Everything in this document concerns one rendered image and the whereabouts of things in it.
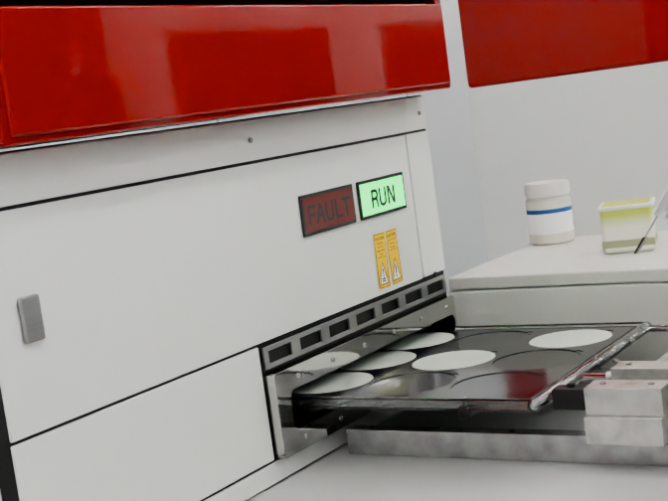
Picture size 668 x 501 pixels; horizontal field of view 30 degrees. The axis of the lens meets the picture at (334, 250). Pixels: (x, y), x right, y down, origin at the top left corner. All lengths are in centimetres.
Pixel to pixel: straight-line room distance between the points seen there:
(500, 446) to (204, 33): 54
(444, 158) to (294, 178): 360
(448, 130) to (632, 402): 385
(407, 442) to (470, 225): 379
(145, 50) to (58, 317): 26
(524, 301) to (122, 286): 67
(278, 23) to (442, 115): 370
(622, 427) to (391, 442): 29
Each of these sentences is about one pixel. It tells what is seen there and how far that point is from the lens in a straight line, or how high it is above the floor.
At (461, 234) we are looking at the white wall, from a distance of 510.
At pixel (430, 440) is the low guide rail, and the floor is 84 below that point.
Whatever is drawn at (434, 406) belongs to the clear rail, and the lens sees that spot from 132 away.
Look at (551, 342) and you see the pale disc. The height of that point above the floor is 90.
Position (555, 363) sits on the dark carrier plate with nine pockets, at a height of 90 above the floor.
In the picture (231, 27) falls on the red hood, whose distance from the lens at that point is 128.
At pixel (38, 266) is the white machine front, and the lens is 112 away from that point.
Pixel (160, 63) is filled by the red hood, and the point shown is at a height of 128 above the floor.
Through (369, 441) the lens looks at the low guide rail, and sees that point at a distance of 145.
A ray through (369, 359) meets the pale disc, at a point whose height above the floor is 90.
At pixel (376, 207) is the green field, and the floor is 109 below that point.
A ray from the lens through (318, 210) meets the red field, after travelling 146.
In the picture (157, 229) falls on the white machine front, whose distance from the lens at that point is 124.
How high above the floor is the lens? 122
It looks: 6 degrees down
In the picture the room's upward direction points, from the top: 8 degrees counter-clockwise
